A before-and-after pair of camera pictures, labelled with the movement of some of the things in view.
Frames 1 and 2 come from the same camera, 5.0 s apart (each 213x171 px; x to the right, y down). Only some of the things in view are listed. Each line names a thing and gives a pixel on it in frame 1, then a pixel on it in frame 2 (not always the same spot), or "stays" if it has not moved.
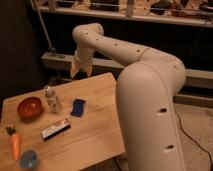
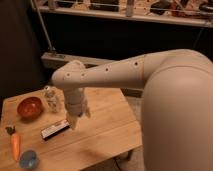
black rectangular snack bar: (55, 129) stays
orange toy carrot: (15, 141) stays
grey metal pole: (43, 26) stays
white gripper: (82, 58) → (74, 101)
